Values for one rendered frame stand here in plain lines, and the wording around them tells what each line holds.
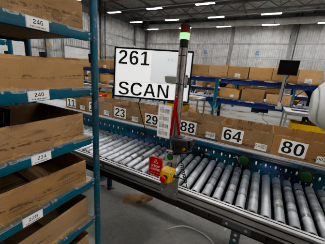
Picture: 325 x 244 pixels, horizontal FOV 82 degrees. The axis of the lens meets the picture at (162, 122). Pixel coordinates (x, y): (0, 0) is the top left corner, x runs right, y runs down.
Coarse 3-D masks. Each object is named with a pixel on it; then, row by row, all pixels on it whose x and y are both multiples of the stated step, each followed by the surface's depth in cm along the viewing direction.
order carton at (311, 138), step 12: (276, 132) 162; (288, 132) 158; (300, 132) 154; (312, 132) 150; (276, 144) 138; (312, 144) 127; (324, 144) 124; (288, 156) 136; (312, 156) 129; (324, 156) 126
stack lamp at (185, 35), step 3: (183, 27) 93; (186, 27) 93; (189, 27) 94; (180, 30) 95; (183, 30) 94; (186, 30) 94; (189, 30) 94; (180, 33) 95; (183, 33) 94; (186, 33) 94; (189, 33) 95; (180, 36) 95; (183, 36) 94; (186, 36) 94; (189, 36) 95; (189, 39) 97
